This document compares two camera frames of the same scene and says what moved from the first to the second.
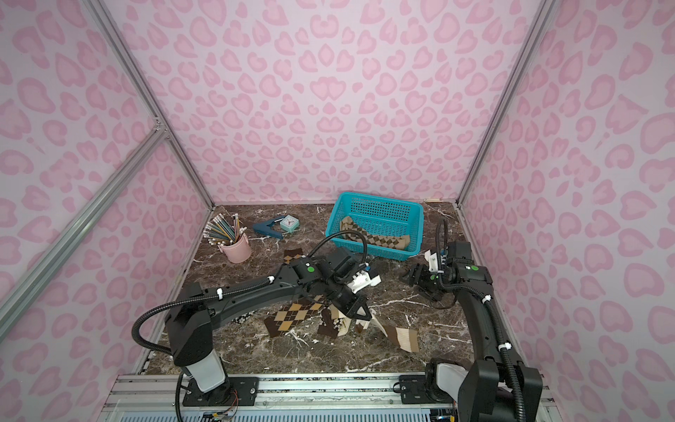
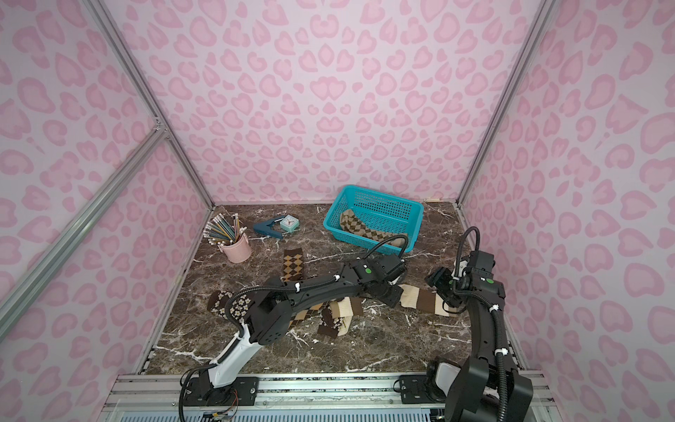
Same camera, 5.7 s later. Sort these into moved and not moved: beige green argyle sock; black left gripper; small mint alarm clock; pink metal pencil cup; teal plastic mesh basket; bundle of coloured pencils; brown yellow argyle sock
Moved: beige green argyle sock; black left gripper
Not moved: pink metal pencil cup; small mint alarm clock; brown yellow argyle sock; teal plastic mesh basket; bundle of coloured pencils
